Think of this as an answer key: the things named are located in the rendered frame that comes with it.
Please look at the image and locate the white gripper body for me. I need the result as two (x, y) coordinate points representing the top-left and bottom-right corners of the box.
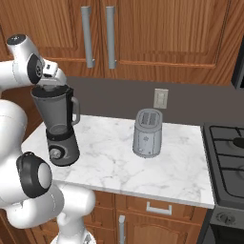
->
(36, 67), (68, 87)

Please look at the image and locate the grey blender with jar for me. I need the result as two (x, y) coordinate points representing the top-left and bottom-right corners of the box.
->
(30, 83), (81, 168)

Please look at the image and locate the grey toaster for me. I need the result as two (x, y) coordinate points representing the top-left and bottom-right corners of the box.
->
(132, 108), (164, 159)

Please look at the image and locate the narrow wooden drawer front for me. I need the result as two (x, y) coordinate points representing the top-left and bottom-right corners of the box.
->
(92, 190), (117, 211)

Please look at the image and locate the wooden base cupboard door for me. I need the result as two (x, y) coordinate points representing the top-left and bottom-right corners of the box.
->
(115, 210), (199, 244)
(83, 208), (118, 244)

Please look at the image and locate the black microwave oven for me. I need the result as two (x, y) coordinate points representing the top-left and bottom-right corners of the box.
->
(231, 40), (244, 92)

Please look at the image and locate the wide wooden drawer front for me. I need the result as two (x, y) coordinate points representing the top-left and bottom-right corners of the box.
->
(114, 193), (208, 226)

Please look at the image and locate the black gas hob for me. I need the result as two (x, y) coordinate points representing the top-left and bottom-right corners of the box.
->
(201, 122), (244, 211)

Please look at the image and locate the grey hob knob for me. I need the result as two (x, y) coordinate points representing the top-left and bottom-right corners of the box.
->
(216, 212), (236, 226)

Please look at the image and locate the black oven front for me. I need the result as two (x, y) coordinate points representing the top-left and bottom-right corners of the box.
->
(195, 204), (244, 244)

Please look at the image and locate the grey wall cupboard handle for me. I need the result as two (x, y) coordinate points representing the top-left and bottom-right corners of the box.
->
(105, 5), (118, 70)
(80, 6), (96, 69)

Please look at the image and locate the white wall socket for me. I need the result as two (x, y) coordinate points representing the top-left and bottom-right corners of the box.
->
(152, 88), (170, 111)

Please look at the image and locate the wide wooden wall cupboard door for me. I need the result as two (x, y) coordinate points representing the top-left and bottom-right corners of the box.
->
(99, 0), (244, 86)

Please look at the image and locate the silver base cupboard handle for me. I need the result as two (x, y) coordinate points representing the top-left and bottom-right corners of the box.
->
(117, 214), (127, 244)

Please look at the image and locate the silver drawer handle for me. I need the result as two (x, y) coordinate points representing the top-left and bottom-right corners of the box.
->
(145, 201), (173, 216)

